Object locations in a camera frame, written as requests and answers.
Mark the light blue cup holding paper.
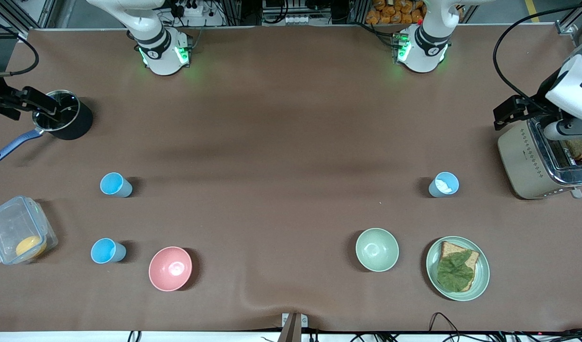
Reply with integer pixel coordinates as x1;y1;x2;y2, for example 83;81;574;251
428;171;460;198

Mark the beige and chrome toaster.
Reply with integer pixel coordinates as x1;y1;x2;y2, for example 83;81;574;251
498;110;582;200

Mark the brown toast slice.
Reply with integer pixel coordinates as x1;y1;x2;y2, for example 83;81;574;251
564;138;582;161

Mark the clear plastic container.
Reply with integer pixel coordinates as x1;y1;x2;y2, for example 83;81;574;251
0;195;59;265

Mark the orange round food item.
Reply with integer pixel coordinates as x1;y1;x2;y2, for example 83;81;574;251
15;236;47;258

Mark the brown bread slice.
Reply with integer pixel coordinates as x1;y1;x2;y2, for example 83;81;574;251
438;241;480;292

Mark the bag of orange buns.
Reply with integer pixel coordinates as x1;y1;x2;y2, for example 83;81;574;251
366;0;425;25

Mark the green lettuce leaf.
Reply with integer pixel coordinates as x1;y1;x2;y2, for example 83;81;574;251
436;250;475;292

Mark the pale green plate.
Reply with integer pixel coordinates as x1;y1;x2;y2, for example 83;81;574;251
425;236;490;302

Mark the white power strip with plugs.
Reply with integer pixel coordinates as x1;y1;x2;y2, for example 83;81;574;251
175;1;205;18

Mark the pale green bowl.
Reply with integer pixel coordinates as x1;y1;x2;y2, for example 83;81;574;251
355;228;400;273

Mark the pink bowl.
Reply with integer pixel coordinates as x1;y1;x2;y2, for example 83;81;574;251
149;246;193;292

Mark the black pot with blue handle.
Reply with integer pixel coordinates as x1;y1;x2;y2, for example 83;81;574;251
0;89;94;163

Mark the aluminium frame rail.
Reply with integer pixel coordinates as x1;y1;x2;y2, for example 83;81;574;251
554;4;582;36

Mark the thin black looped cable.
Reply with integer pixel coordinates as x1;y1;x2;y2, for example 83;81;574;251
429;312;462;335

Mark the metal table bracket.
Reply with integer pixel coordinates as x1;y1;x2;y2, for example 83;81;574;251
281;312;309;342

